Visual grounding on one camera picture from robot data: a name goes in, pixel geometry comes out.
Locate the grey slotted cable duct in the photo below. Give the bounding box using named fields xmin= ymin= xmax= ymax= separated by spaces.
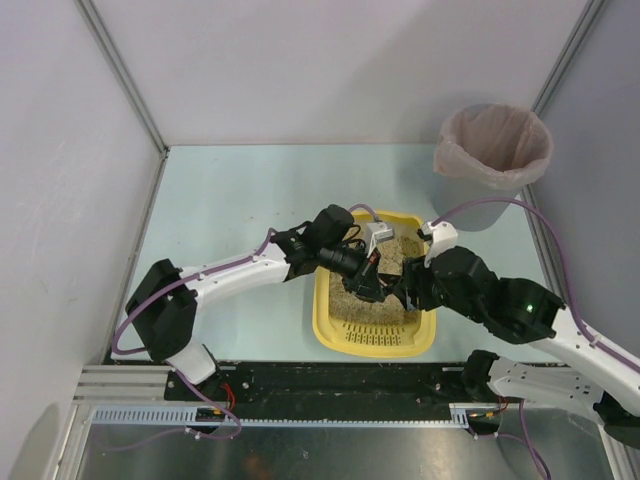
xmin=89 ymin=403 xmax=501 ymax=428

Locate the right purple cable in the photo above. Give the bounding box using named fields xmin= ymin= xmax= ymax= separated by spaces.
xmin=424 ymin=197 xmax=640 ymax=479

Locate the grey trash bin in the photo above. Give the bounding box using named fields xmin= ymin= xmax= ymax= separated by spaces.
xmin=432 ymin=170 xmax=531 ymax=232

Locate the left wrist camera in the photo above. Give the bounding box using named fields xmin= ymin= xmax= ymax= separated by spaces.
xmin=363 ymin=221 xmax=395 ymax=257

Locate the beige cat litter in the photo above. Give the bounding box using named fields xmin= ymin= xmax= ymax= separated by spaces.
xmin=328 ymin=236 xmax=424 ymax=325

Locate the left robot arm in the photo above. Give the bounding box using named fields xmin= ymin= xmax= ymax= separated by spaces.
xmin=111 ymin=204 xmax=389 ymax=385

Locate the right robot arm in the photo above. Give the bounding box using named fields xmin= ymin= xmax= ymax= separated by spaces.
xmin=387 ymin=247 xmax=639 ymax=448

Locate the black litter scoop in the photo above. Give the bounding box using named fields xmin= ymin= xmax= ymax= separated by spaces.
xmin=378 ymin=273 xmax=402 ymax=292

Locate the yellow litter box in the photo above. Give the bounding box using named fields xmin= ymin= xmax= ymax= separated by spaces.
xmin=312 ymin=210 xmax=437 ymax=359

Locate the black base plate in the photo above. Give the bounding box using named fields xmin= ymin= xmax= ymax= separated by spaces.
xmin=164 ymin=360 xmax=506 ymax=422

